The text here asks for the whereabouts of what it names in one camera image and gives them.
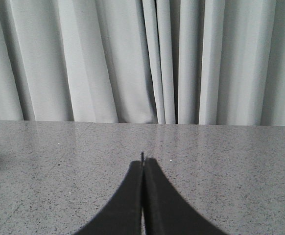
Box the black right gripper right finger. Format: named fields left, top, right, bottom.
left=143, top=158, right=225, bottom=235

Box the light grey curtain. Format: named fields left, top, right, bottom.
left=0, top=0, right=285, bottom=125

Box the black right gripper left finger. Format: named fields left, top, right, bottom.
left=76, top=161, right=143, bottom=235

